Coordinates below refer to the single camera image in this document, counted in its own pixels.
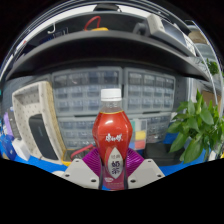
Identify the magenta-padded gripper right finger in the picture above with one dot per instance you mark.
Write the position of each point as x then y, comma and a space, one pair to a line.
146, 173

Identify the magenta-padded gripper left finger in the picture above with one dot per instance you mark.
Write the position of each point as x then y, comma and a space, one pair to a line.
78, 173

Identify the red drink bottle white cap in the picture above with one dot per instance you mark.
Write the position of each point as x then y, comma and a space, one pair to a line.
111, 133

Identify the yellow multimeter red leads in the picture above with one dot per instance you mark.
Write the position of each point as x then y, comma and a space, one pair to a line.
80, 151

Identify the flat black case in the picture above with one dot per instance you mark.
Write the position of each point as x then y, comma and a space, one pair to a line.
160, 155

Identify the grey small-parts drawer cabinet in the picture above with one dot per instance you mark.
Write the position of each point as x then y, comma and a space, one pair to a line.
83, 90
158, 128
76, 133
150, 90

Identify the small white box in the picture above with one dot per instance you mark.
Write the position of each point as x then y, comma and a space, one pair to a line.
20, 149

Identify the potted green plant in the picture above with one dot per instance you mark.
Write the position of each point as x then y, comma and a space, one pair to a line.
196, 130

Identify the dark grey upright box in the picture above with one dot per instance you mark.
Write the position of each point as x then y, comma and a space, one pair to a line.
14, 125

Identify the black workbench shelf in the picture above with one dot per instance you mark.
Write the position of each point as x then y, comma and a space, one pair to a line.
100, 46

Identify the white shelf unit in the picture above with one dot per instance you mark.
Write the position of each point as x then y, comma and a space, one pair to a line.
206, 53

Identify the yellow meter on shelf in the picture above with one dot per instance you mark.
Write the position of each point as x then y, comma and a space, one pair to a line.
98, 29

